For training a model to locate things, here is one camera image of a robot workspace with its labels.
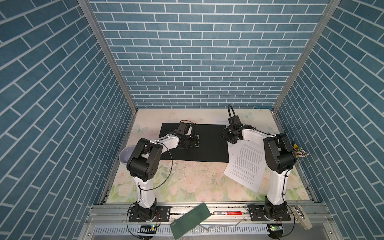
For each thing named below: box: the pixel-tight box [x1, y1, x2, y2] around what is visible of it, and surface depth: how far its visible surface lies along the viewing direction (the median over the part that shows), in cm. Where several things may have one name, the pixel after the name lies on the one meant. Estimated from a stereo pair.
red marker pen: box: [212, 211, 243, 215], surface depth 75 cm
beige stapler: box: [290, 205, 313, 231], surface depth 73 cm
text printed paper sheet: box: [223, 139, 267, 193], surface depth 91 cm
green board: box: [170, 202, 212, 240], surface depth 72 cm
